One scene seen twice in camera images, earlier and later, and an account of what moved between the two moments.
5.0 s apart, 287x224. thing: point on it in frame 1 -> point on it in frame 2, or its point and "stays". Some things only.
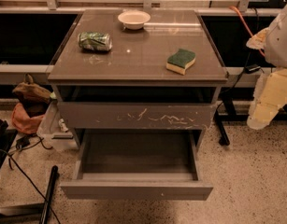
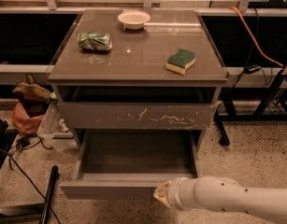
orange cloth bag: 23,122 stays
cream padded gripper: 280,42 -> 174,192
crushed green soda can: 94,41 stays
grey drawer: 146,164 stays
